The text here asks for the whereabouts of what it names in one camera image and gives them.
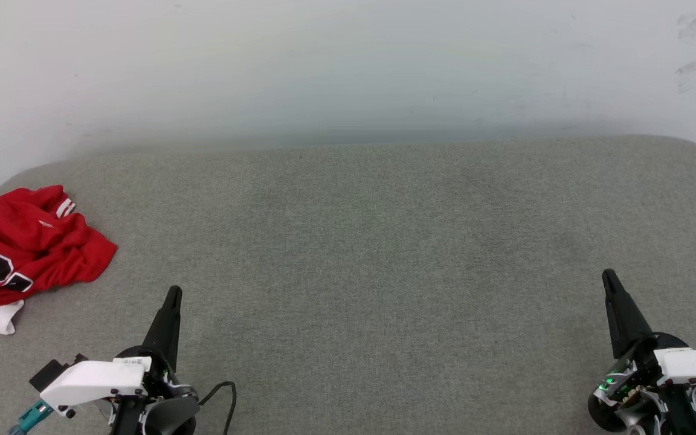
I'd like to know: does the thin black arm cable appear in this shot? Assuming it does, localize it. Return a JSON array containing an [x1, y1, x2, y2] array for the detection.
[[199, 381, 238, 435]]

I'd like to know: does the grey fabric sofa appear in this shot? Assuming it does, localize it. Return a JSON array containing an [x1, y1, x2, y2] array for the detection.
[[0, 134, 696, 435]]

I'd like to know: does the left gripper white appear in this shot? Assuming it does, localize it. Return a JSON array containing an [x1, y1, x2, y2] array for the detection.
[[40, 286, 201, 435]]

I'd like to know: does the teal left camera connector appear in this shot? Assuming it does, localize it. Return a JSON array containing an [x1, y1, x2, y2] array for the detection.
[[8, 399, 54, 435]]

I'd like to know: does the red basketball jersey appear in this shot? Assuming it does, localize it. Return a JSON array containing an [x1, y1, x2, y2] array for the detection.
[[0, 185, 118, 335]]

